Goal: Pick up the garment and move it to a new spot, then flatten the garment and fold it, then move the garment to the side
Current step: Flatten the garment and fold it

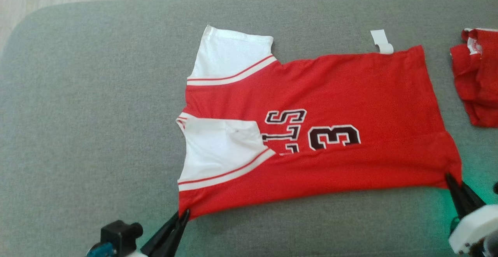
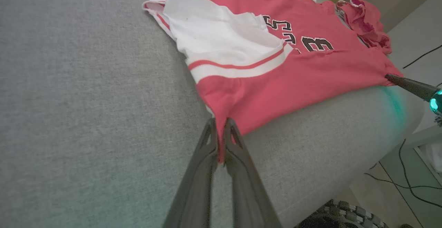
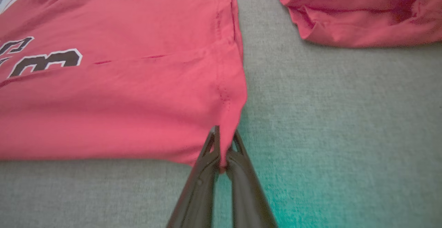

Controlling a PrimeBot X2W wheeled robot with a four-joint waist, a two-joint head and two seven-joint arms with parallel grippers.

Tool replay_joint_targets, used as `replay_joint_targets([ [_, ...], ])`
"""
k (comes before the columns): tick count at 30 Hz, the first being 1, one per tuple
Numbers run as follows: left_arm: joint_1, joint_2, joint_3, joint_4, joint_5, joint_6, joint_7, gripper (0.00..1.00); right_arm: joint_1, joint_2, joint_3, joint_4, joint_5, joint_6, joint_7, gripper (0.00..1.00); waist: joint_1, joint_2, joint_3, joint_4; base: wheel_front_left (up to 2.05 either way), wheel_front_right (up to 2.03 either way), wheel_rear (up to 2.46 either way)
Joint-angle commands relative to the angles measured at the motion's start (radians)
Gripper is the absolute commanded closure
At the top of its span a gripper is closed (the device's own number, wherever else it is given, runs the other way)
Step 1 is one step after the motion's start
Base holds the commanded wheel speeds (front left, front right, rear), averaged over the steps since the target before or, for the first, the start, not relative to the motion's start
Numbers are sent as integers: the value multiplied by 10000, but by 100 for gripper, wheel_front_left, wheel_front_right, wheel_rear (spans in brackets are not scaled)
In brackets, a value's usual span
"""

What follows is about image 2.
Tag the large grey sofa seat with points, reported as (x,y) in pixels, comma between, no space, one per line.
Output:
(86,100)

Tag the red white jersey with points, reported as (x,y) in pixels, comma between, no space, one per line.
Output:
(276,93)

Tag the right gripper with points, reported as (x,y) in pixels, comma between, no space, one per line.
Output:
(438,103)

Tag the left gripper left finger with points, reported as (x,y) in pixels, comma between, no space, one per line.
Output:
(195,193)

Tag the red white shorts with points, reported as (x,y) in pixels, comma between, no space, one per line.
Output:
(366,24)

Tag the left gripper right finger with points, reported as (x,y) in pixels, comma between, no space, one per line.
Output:
(248,193)

